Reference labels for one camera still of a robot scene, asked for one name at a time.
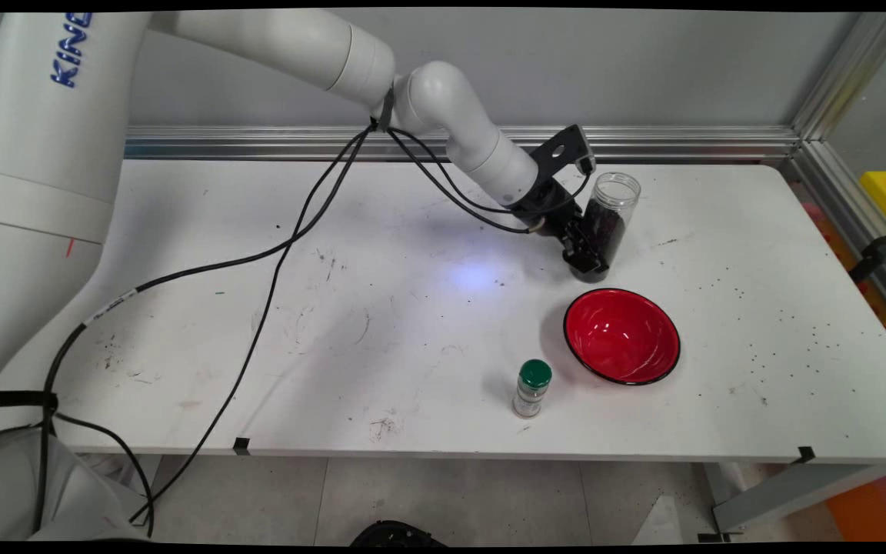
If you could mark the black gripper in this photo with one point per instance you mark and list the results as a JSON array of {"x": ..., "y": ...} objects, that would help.
[{"x": 551, "y": 208}]

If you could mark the clear jar with black grains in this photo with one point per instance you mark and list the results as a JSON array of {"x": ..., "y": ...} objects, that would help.
[{"x": 616, "y": 208}]

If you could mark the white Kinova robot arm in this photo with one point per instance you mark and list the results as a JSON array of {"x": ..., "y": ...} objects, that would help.
[{"x": 43, "y": 154}]

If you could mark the red bowl with black rim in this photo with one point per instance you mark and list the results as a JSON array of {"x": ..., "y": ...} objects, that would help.
[{"x": 620, "y": 338}]

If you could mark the small green-lid spice bottle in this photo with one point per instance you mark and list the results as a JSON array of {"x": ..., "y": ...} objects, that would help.
[{"x": 531, "y": 392}]

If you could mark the small black tape marker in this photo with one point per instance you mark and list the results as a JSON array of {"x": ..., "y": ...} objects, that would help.
[
  {"x": 241, "y": 445},
  {"x": 804, "y": 455}
]

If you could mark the round black object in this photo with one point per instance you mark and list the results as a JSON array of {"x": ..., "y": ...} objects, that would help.
[{"x": 397, "y": 533}]

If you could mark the orange plastic crate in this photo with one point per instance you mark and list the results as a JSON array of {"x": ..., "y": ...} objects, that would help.
[{"x": 874, "y": 508}]

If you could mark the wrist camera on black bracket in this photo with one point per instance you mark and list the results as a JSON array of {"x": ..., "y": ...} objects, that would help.
[{"x": 558, "y": 150}]

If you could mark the long aluminium frame rail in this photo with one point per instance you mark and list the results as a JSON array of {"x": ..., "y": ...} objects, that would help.
[{"x": 720, "y": 142}]

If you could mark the short aluminium frame rail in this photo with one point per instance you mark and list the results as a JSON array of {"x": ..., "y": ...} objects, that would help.
[{"x": 835, "y": 196}]

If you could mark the aluminium frame post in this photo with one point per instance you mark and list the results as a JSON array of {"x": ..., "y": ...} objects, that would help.
[{"x": 847, "y": 73}]

